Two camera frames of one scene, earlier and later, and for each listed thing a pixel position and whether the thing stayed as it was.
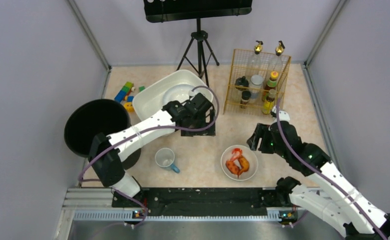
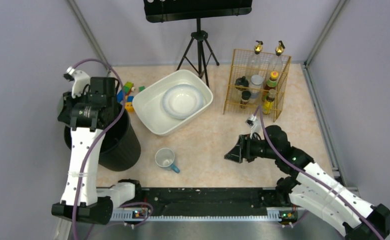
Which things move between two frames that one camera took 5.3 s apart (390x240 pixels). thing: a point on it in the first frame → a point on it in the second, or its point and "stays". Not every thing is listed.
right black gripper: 259,138 → 243,148
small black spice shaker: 246,95 stays
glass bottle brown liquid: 276,64 stays
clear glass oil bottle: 255,65 stays
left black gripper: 197,128 → 103,88
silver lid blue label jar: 255,86 stays
